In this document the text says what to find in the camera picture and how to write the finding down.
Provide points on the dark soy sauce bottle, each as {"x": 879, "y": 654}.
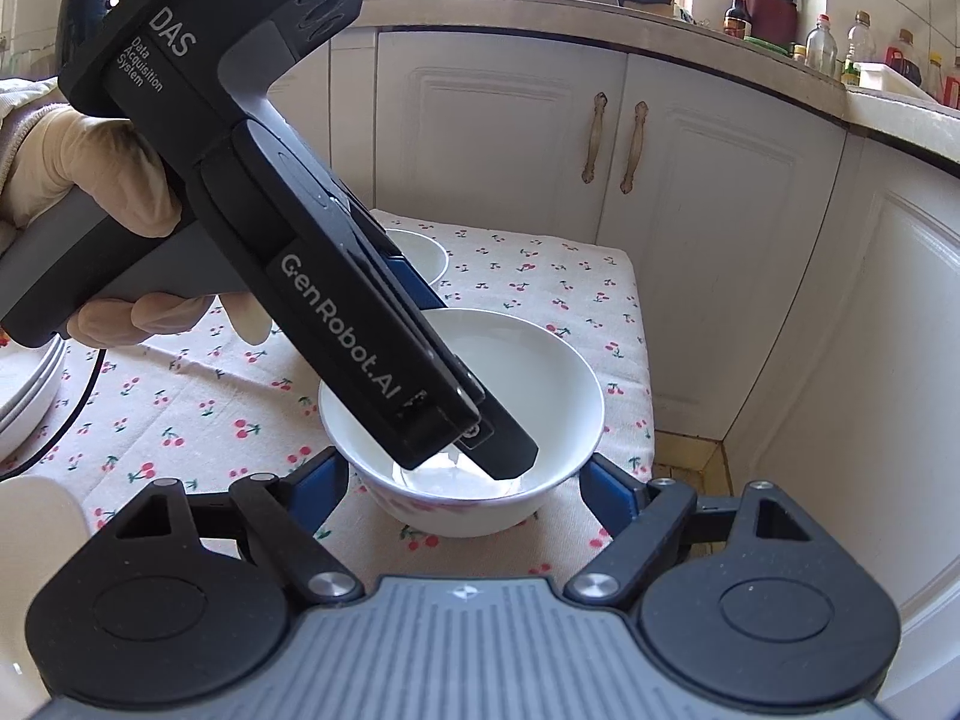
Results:
{"x": 737, "y": 21}

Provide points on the large white fruit-pattern plate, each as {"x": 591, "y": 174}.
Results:
{"x": 30, "y": 382}

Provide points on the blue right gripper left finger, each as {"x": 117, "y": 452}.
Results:
{"x": 311, "y": 492}

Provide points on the white bowl with pink flowers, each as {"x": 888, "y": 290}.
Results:
{"x": 428, "y": 257}

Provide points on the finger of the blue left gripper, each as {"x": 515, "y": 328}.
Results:
{"x": 407, "y": 285}

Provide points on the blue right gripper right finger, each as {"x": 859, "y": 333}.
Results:
{"x": 612, "y": 495}

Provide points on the left hand in latex glove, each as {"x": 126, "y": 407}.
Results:
{"x": 48, "y": 148}

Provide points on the clear plastic bottle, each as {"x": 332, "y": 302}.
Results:
{"x": 820, "y": 47}

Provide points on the red knife holder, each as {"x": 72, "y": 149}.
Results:
{"x": 774, "y": 21}

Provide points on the white kitchen cabinets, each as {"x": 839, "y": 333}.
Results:
{"x": 797, "y": 279}

